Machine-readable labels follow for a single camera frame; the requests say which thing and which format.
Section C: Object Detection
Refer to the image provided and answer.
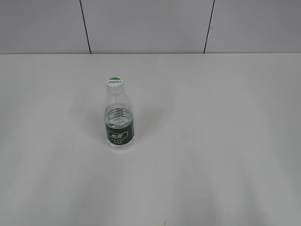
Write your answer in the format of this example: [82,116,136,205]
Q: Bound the clear Cestbon water bottle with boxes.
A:
[103,92,135,150]

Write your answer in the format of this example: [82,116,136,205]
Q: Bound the white green bottle cap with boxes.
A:
[106,77,125,95]

